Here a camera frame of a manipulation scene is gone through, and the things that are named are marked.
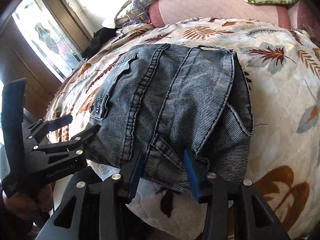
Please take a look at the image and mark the leaf print cream blanket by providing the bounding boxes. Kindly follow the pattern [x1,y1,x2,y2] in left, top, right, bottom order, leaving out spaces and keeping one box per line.
[45,18,319,239]

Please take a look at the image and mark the brown wooden door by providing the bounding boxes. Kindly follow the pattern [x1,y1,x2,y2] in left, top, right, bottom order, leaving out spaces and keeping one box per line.
[1,0,92,118]

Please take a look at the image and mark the left hand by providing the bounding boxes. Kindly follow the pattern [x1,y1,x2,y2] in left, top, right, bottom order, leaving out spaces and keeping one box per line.
[2,184,53,220]

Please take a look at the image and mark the blue denim pants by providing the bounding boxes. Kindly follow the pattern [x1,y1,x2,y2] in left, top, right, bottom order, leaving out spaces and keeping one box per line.
[86,44,254,193]

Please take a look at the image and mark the black cloth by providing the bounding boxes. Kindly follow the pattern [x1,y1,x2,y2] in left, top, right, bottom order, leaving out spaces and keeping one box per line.
[81,27,118,60]

